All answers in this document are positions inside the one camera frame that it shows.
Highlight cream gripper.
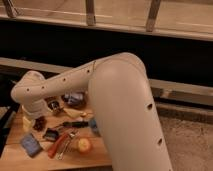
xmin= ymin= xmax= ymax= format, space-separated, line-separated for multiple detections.
xmin=22 ymin=107 xmax=43 ymax=132

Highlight black handled screwdriver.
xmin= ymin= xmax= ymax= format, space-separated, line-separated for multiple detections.
xmin=54 ymin=121 xmax=89 ymax=129

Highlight orange apple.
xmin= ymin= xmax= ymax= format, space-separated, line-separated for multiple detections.
xmin=77 ymin=138 xmax=93 ymax=154

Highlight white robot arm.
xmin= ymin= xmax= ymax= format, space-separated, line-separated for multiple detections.
xmin=11 ymin=52 xmax=173 ymax=171

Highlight red handled pliers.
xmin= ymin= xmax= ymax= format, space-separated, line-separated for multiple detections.
xmin=47 ymin=130 xmax=78 ymax=160

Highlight crumpled blue white wrapper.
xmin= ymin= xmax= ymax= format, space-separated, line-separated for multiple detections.
xmin=64 ymin=93 xmax=84 ymax=105

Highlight small metal cup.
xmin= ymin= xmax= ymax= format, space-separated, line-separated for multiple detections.
xmin=47 ymin=98 xmax=62 ymax=115

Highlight yellow pear piece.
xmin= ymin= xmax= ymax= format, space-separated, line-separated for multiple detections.
xmin=64 ymin=108 xmax=87 ymax=118

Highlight black binder clip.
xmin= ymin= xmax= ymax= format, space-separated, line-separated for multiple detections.
xmin=43 ymin=128 xmax=59 ymax=142

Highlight blue sponge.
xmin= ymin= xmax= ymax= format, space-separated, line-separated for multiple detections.
xmin=20 ymin=133 xmax=42 ymax=157

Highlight wooden board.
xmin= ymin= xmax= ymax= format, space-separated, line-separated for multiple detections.
xmin=0 ymin=109 xmax=111 ymax=171

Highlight blue cup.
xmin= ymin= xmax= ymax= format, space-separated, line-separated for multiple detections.
xmin=88 ymin=118 xmax=99 ymax=135

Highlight pine cone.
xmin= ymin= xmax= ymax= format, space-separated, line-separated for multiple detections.
xmin=33 ymin=116 xmax=46 ymax=131

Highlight dark purple bowl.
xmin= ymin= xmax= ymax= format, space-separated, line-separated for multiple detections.
xmin=61 ymin=92 xmax=86 ymax=108

